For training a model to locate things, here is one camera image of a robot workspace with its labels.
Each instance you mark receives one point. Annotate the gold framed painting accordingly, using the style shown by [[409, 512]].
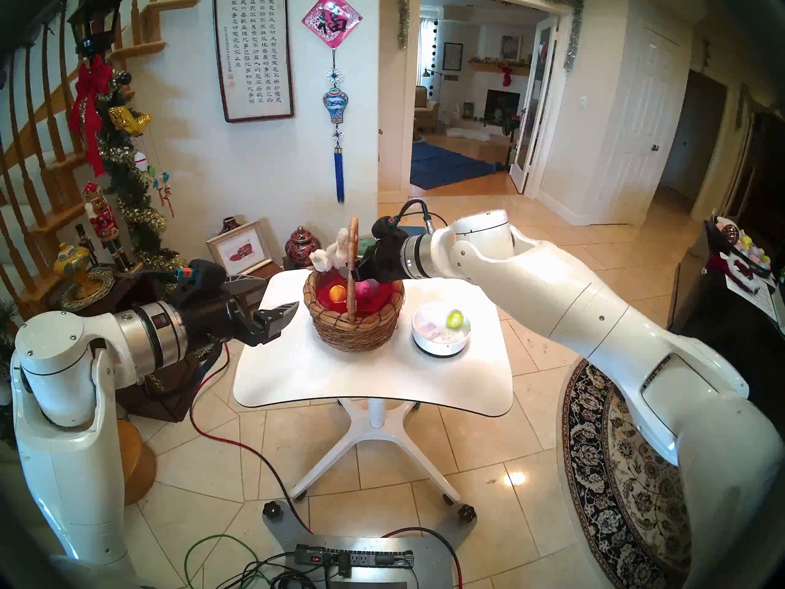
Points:
[[510, 47]]

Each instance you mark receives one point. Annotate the silver green tinsel garland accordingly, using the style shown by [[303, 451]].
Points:
[[571, 35]]

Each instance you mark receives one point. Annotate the red ribbon bow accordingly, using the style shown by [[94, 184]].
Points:
[[92, 81]]

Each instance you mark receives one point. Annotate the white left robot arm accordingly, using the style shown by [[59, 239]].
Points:
[[67, 471]]

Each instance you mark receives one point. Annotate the patterned oriental rug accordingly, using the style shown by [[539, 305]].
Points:
[[589, 471]]

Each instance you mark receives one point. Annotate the framed calligraphy scroll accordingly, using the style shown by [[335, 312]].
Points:
[[252, 48]]

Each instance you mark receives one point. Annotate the white pedestal table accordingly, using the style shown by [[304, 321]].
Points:
[[368, 373]]

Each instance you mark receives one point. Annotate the red diamond fu decoration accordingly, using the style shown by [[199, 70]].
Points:
[[332, 20]]

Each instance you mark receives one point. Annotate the small dark vase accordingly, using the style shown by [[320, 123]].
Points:
[[229, 224]]

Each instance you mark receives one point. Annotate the black fireplace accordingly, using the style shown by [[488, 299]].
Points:
[[500, 106]]

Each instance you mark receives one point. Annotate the black framed wall picture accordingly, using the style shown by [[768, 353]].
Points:
[[452, 56]]

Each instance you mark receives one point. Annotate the gold foil ornament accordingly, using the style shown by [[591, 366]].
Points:
[[129, 120]]

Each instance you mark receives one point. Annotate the red christmas stocking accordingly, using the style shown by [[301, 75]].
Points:
[[506, 76]]

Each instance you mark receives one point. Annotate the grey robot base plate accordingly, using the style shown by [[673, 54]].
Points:
[[429, 563]]

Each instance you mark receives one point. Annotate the white bowl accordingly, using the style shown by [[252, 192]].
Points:
[[441, 347]]

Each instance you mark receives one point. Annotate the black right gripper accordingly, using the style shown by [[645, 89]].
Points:
[[386, 259]]

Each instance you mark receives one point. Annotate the black floor fan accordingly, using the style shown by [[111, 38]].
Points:
[[511, 126]]

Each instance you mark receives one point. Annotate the red mesh basket lining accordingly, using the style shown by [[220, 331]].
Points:
[[325, 308]]

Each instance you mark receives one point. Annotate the red cloisonne jar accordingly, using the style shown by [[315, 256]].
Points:
[[302, 247]]

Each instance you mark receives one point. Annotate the white panel door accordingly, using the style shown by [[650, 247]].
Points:
[[638, 134]]

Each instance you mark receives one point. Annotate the glass french door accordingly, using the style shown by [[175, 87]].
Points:
[[532, 103]]

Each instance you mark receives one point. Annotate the round wooden stool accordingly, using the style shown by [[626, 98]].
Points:
[[138, 465]]

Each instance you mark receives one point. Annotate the yellow easter egg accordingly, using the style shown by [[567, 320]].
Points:
[[336, 293]]

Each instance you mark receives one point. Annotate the red santa hat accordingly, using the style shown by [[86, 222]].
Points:
[[717, 264]]

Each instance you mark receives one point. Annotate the blue floor rug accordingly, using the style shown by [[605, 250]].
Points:
[[438, 164]]

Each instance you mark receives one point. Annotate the white framed picture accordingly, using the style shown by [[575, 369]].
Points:
[[239, 247]]

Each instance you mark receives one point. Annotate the red decorated egg ornament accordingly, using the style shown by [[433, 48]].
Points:
[[728, 233]]

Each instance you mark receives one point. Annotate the blue tassel vase ornament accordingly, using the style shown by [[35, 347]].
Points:
[[335, 106]]

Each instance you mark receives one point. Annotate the shiny green easter egg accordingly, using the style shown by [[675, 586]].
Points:
[[454, 319]]

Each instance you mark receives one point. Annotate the yellow ornate vase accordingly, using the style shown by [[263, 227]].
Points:
[[73, 264]]

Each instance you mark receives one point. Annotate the red nutcracker figure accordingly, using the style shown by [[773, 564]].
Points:
[[104, 223]]

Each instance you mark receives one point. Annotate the white plush bunny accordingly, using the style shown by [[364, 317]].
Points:
[[325, 259]]

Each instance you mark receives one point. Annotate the green christmas garland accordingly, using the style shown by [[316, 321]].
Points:
[[129, 189]]

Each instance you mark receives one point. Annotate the pink easter egg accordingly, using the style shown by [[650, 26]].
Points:
[[370, 288]]

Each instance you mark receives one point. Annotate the black lantern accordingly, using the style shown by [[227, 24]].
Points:
[[98, 23]]

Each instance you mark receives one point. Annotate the black power strip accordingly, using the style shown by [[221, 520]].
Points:
[[362, 558]]

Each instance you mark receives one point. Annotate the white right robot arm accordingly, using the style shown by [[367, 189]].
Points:
[[582, 305]]

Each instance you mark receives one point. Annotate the yellow armchair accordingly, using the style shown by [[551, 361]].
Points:
[[426, 108]]

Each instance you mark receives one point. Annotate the ornate brass round tray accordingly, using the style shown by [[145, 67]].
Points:
[[101, 290]]

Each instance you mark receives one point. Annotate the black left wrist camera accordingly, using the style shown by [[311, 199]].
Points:
[[205, 275]]

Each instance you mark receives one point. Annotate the wooden staircase railing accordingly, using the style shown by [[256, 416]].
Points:
[[147, 46]]

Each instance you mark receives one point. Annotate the small black nutcracker figure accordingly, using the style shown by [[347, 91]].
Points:
[[84, 241]]

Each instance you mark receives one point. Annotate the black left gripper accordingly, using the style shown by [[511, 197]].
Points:
[[214, 318]]

